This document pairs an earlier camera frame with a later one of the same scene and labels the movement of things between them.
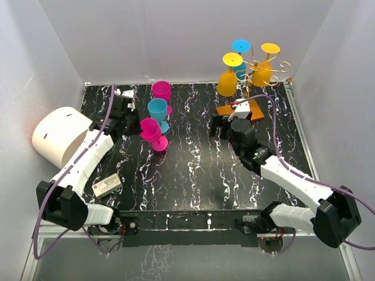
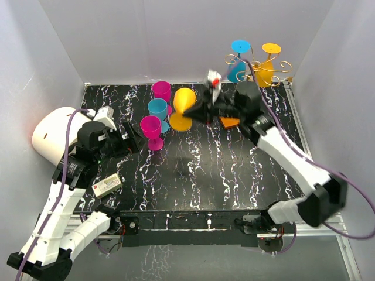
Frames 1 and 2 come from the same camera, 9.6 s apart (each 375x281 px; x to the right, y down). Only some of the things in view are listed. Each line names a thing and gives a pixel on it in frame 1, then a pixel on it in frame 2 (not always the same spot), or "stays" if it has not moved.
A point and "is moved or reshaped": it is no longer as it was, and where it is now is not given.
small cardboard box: (107, 185) stays
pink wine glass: (162, 90) stays
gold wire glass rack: (264, 67) stays
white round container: (57, 138) stays
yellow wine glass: (227, 81) to (184, 98)
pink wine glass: (152, 132) is moved or reshaped
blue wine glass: (157, 109) stays
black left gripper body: (133, 124) to (116, 145)
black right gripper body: (225, 126) to (225, 108)
